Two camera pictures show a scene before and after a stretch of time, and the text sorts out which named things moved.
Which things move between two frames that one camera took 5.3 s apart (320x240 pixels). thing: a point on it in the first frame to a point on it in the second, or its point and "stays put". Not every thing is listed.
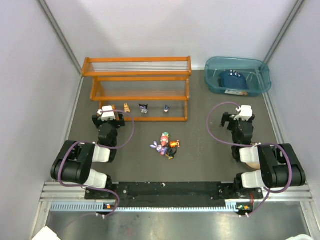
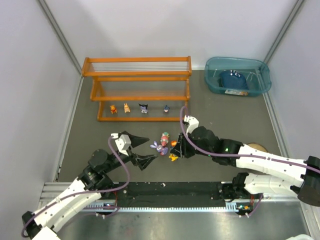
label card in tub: (236, 92) stays put
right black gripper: (227, 119) to (185, 145)
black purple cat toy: (143, 108) stays put
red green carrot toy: (164, 138) stays put
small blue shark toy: (166, 108) stays put
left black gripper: (96, 119) to (131, 151)
